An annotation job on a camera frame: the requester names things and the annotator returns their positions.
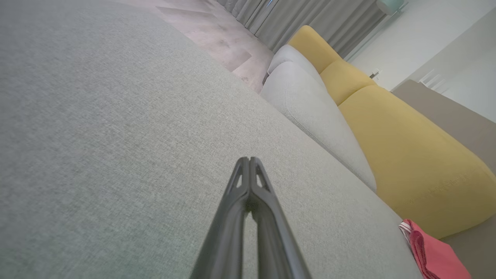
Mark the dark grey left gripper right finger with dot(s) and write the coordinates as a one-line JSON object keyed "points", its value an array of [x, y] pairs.
{"points": [[277, 240]]}

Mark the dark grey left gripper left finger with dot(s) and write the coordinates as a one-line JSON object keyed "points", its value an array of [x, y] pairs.
{"points": [[226, 232]]}

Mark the red shorts with white trim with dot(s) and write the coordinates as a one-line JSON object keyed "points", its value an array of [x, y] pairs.
{"points": [[438, 255]]}

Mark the large grey sofa seat cushion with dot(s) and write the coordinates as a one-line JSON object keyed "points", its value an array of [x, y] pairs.
{"points": [[116, 155]]}

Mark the large yellow sofa backrest cushion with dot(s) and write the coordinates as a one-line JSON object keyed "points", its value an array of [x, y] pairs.
{"points": [[418, 155]]}

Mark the medium yellow sofa backrest cushion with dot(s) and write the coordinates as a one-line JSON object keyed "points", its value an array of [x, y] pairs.
{"points": [[345, 79]]}

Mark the small grey sofa cushion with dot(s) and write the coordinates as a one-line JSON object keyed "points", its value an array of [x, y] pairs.
{"points": [[290, 56]]}

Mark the small yellow sofa backrest cushion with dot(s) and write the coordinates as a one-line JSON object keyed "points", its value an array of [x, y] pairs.
{"points": [[312, 46]]}

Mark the grey pleated curtain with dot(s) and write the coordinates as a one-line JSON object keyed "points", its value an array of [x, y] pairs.
{"points": [[302, 19]]}

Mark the white wall socket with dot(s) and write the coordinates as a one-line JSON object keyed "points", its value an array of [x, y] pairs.
{"points": [[375, 73]]}

